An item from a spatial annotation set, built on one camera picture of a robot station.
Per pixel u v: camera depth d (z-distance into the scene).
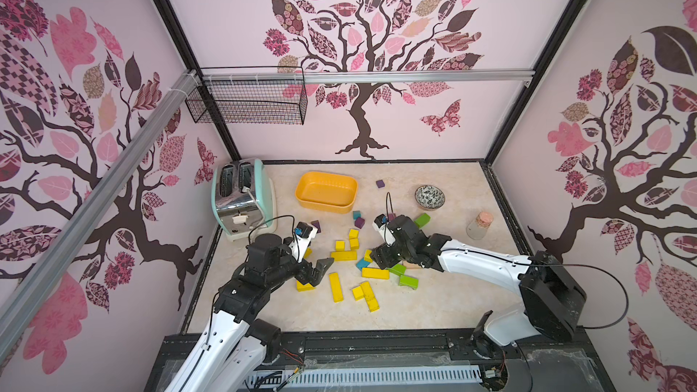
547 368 0.72
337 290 0.84
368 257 0.84
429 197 1.06
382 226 0.75
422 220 1.02
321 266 0.64
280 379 0.70
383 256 0.75
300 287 0.74
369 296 0.83
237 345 0.49
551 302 0.43
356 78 0.95
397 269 0.87
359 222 1.00
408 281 0.85
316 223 0.99
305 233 0.61
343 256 0.91
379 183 1.14
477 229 0.92
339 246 0.93
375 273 0.87
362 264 0.90
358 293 0.81
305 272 0.63
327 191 1.10
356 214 1.01
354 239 0.94
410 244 0.64
